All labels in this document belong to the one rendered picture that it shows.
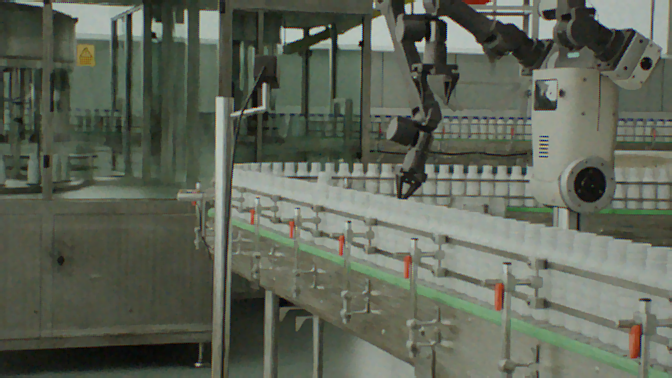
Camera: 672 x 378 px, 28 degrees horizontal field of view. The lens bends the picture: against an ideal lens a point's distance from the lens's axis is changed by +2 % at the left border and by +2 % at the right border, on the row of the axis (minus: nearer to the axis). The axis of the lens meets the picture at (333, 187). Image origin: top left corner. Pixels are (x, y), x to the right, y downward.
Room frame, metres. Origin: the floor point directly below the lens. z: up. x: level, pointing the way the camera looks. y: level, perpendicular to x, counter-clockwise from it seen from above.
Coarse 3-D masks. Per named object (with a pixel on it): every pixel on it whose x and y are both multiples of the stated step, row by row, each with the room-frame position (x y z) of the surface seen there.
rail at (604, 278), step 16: (256, 192) 4.29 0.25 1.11; (288, 224) 3.91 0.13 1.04; (384, 224) 3.09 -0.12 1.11; (448, 240) 2.71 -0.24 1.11; (512, 256) 2.41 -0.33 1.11; (528, 256) 2.35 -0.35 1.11; (448, 272) 2.70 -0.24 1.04; (576, 272) 2.18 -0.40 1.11; (592, 272) 2.13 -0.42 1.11; (640, 288) 1.99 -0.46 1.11; (656, 288) 1.95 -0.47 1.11; (544, 304) 2.29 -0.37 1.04; (560, 304) 2.23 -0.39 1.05; (592, 320) 2.13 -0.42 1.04; (608, 320) 2.08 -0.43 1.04; (656, 336) 1.94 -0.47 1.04
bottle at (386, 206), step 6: (384, 198) 3.15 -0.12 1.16; (390, 198) 3.15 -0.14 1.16; (396, 198) 3.14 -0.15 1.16; (384, 204) 3.14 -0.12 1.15; (390, 204) 3.14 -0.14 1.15; (384, 210) 3.14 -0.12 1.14; (390, 210) 3.13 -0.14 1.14; (378, 216) 3.14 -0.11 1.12; (384, 216) 3.13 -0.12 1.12; (378, 228) 3.14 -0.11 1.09; (384, 228) 3.13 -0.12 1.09; (378, 234) 3.14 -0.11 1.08; (384, 234) 3.13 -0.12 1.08; (378, 240) 3.14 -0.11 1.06; (384, 240) 3.13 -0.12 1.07; (378, 246) 3.14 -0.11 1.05; (384, 246) 3.13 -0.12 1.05; (378, 258) 3.14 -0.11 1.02; (384, 258) 3.13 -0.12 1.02; (378, 264) 3.14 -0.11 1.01; (384, 264) 3.13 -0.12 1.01
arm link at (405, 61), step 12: (396, 0) 3.68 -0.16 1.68; (384, 12) 3.70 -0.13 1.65; (396, 12) 3.68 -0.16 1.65; (396, 48) 3.68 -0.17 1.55; (408, 48) 3.67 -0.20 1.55; (408, 60) 3.66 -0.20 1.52; (420, 60) 3.68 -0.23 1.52; (408, 72) 3.65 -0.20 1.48; (408, 84) 3.66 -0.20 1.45; (408, 96) 3.67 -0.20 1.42; (432, 96) 3.65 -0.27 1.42; (420, 108) 3.63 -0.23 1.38; (420, 120) 3.64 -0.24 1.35
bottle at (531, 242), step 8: (528, 224) 2.42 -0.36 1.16; (536, 224) 2.42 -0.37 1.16; (528, 232) 2.40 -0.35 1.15; (536, 232) 2.39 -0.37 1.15; (528, 240) 2.40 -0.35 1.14; (536, 240) 2.39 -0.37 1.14; (520, 248) 2.40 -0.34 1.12; (528, 248) 2.39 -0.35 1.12; (536, 248) 2.38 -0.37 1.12; (520, 264) 2.40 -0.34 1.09; (520, 272) 2.40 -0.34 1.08; (528, 272) 2.38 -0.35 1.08; (520, 288) 2.40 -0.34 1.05; (528, 288) 2.38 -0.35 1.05; (520, 304) 2.39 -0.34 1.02; (520, 312) 2.39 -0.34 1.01; (528, 312) 2.38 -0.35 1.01
